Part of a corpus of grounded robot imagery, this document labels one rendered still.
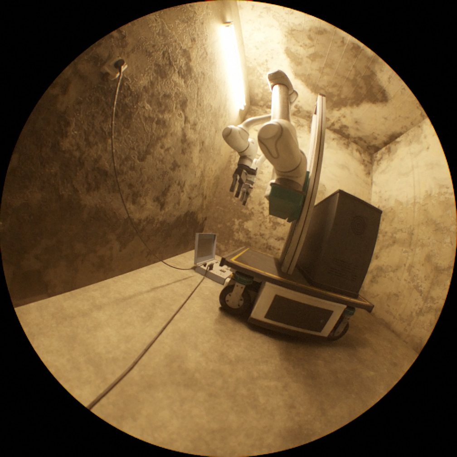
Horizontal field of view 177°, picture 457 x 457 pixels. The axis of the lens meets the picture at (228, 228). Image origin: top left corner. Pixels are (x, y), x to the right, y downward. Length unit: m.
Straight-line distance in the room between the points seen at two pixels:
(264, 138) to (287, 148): 0.10
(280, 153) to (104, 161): 0.71
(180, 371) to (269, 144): 0.85
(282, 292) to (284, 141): 0.63
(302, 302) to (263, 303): 0.19
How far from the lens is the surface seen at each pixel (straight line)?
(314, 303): 0.77
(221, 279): 1.19
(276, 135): 0.59
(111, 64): 0.69
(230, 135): 0.85
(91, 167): 0.67
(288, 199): 0.70
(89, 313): 0.70
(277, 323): 0.79
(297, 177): 0.76
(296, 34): 2.06
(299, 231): 0.85
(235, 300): 0.82
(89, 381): 0.54
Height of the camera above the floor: 0.49
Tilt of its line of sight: 3 degrees down
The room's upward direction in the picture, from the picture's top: 18 degrees clockwise
